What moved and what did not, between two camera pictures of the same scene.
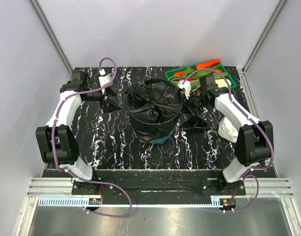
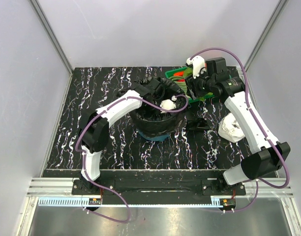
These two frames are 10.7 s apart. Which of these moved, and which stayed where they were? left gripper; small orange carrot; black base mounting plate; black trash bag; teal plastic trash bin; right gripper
Moved: right gripper; left gripper; teal plastic trash bin
Stayed: black base mounting plate; black trash bag; small orange carrot
